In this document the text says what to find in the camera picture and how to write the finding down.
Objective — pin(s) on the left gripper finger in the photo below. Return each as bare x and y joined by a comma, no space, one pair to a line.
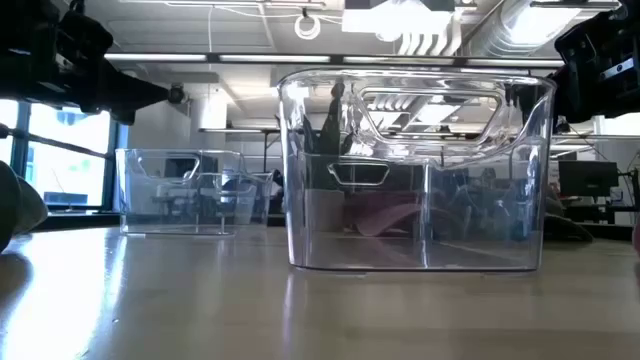
135,92
110,112

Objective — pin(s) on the clear plastic bin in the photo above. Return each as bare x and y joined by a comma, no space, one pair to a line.
150,210
500,225

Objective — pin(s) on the dark green baseball cap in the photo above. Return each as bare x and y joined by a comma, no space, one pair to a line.
15,205
565,227

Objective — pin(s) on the maroon baseball cap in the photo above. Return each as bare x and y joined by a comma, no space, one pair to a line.
395,217

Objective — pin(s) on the ceiling light strip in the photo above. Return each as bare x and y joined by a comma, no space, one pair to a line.
275,58
500,62
155,57

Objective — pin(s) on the black computer monitor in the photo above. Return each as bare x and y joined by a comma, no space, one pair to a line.
587,177

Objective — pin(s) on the white ceiling conduit bundle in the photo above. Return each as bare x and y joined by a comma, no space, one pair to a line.
400,22

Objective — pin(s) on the black security camera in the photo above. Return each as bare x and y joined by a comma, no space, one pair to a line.
176,94

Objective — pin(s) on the silver ventilation duct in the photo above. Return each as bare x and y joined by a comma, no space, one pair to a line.
500,30

